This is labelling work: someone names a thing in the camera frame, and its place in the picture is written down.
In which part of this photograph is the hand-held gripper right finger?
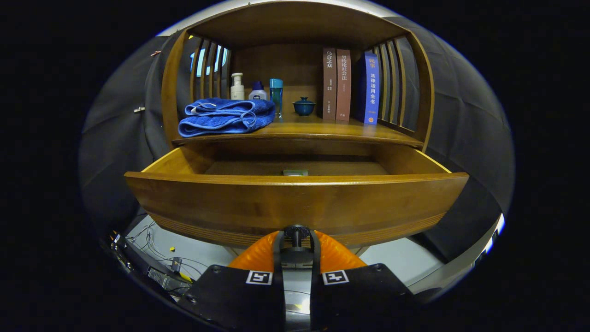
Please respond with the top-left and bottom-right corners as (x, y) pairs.
(310, 230), (415, 330)

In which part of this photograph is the wooden countertop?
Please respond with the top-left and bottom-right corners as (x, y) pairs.
(173, 113), (425, 149)

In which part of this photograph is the wooden cabinet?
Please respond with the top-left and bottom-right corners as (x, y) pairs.
(160, 1), (435, 160)

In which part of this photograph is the white bottle with blue cap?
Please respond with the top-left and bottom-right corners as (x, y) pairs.
(248, 81), (268, 101)

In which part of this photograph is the blue lidded teacup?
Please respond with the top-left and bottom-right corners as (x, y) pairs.
(293, 96), (317, 116)

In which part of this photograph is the folded blue towel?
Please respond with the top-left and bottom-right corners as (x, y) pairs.
(178, 97), (276, 138)

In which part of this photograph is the white pump bottle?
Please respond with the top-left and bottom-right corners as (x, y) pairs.
(230, 72), (245, 101)

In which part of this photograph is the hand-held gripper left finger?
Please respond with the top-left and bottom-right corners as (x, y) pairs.
(177, 231), (286, 332)

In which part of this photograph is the blue book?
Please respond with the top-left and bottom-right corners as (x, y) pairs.
(355, 51), (380, 125)

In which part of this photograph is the teal clear bottle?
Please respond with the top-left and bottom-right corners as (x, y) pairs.
(270, 78), (283, 121)

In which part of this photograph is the dark electronic device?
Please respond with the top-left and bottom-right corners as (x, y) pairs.
(111, 231), (194, 298)

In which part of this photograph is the wooden drawer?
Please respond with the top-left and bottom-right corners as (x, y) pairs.
(124, 147), (470, 269)

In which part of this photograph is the reddish brown book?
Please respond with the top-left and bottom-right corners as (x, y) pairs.
(336, 49), (352, 122)

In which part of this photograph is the dark brown book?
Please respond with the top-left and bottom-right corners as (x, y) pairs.
(322, 47), (337, 121)

